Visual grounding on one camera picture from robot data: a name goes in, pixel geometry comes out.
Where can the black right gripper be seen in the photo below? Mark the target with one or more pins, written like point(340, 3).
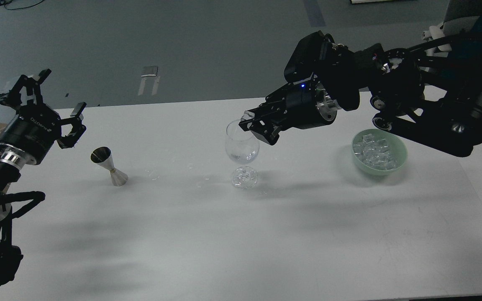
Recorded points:
point(300, 105)

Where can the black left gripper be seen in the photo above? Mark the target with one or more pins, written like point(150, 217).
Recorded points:
point(35, 126)

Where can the steel cocktail jigger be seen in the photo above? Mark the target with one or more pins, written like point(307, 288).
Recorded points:
point(102, 156)

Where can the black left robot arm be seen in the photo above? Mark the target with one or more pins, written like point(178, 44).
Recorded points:
point(14, 205)

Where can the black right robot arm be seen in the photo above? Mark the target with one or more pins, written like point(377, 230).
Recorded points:
point(430, 93)

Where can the clear wine glass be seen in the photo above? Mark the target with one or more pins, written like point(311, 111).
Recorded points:
point(242, 148)

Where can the green bowl of ice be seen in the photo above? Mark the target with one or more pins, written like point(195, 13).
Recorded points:
point(377, 152)

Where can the white grey office chair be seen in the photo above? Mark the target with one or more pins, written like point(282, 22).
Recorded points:
point(433, 33)

